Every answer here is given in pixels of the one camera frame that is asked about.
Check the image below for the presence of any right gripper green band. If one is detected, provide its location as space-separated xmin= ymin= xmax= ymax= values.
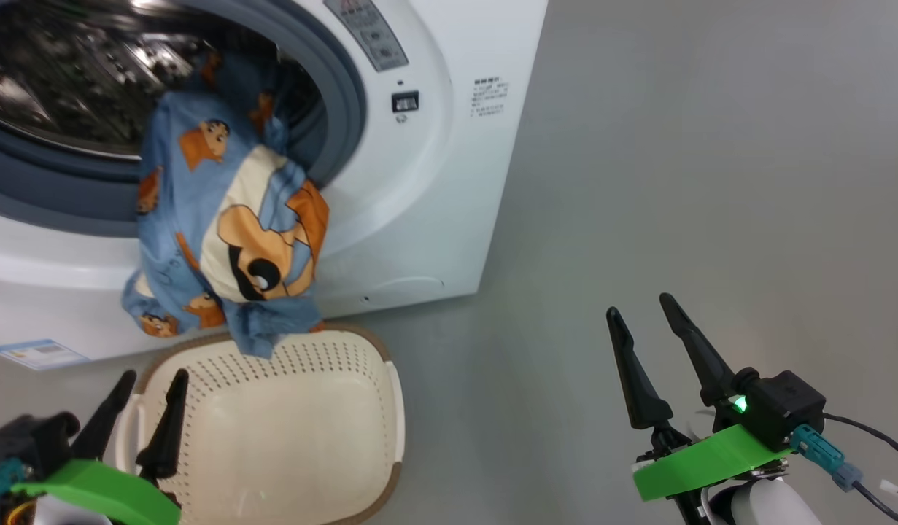
xmin=605 ymin=292 xmax=792 ymax=502

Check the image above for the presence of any round white filter cover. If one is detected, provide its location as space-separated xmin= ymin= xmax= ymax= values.
xmin=361 ymin=276 xmax=446 ymax=301

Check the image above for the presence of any stainless steel washing machine drum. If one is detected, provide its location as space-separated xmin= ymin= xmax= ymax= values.
xmin=0 ymin=0 xmax=325 ymax=158

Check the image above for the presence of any grey warning sticker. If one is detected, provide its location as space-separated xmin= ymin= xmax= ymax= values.
xmin=323 ymin=0 xmax=409 ymax=72

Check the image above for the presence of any blue cartoon print garment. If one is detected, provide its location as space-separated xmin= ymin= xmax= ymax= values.
xmin=198 ymin=50 xmax=307 ymax=147
xmin=122 ymin=91 xmax=331 ymax=359

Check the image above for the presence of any cream laundry basket brown rim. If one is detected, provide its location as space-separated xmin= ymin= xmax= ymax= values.
xmin=113 ymin=324 xmax=406 ymax=525

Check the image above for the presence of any blue energy label sticker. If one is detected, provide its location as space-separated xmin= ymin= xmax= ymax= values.
xmin=0 ymin=338 xmax=92 ymax=371

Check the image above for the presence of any small printed text label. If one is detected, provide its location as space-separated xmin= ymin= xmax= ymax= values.
xmin=472 ymin=77 xmax=509 ymax=117

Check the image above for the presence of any thin black camera cable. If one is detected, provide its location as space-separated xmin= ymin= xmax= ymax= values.
xmin=823 ymin=412 xmax=898 ymax=467

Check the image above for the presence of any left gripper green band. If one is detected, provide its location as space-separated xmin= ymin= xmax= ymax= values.
xmin=4 ymin=368 xmax=190 ymax=525

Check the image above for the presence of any white front-load washing machine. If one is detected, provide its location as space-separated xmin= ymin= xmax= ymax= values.
xmin=0 ymin=0 xmax=549 ymax=371

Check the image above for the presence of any black connector cable white tag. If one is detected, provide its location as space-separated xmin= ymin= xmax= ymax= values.
xmin=851 ymin=478 xmax=898 ymax=525

